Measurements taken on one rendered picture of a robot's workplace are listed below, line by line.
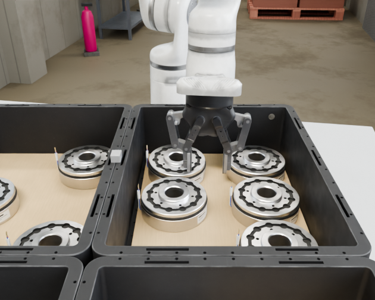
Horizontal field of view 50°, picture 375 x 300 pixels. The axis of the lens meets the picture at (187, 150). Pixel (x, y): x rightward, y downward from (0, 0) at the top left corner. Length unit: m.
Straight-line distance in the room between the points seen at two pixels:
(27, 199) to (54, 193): 0.04
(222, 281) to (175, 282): 0.05
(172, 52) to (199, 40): 0.26
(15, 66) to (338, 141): 3.10
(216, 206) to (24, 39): 3.21
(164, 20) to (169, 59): 0.08
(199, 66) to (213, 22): 0.07
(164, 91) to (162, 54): 0.08
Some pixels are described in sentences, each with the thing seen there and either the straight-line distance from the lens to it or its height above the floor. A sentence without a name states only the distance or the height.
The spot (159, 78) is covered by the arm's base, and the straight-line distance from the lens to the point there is 0.88.
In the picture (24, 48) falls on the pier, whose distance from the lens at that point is 3.73.
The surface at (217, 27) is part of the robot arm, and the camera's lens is 0.58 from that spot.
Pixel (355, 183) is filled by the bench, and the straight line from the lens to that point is 1.02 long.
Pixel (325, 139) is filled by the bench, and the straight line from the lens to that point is 1.19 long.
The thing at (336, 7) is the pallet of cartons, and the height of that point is 0.17.
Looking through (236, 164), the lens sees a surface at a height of 0.86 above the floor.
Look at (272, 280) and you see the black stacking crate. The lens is 0.44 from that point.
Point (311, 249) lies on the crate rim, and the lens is 0.46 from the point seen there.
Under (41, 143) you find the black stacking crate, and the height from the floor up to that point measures 0.85.
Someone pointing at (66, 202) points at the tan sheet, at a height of 0.83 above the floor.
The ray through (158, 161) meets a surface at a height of 0.86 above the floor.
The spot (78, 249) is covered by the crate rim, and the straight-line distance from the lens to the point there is 0.45.
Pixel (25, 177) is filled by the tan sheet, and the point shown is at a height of 0.83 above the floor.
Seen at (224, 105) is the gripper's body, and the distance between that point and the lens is 0.61.
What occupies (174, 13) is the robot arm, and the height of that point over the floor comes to 1.08.
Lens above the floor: 1.23
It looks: 30 degrees down
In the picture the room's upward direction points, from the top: straight up
